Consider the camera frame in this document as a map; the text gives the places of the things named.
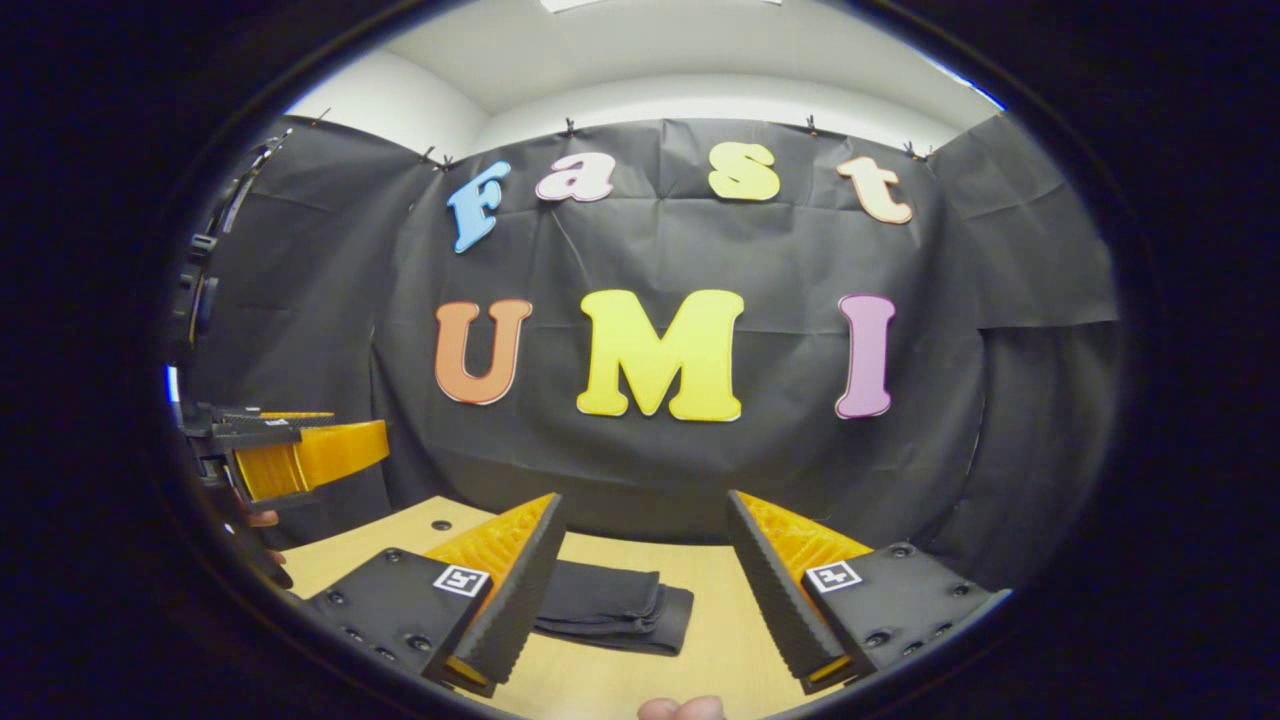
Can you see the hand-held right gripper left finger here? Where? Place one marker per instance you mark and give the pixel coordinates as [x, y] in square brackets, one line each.
[515, 605]

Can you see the black backdrop cloth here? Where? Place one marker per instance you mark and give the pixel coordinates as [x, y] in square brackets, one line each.
[700, 470]

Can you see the dark jeans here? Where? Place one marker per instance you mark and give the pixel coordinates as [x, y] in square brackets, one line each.
[610, 605]

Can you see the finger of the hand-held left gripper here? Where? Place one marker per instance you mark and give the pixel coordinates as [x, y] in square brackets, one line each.
[270, 418]
[330, 455]

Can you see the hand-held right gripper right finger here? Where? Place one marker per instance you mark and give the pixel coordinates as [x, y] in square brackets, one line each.
[780, 605]

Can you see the black equipment stand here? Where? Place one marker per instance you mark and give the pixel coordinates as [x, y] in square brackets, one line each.
[195, 300]

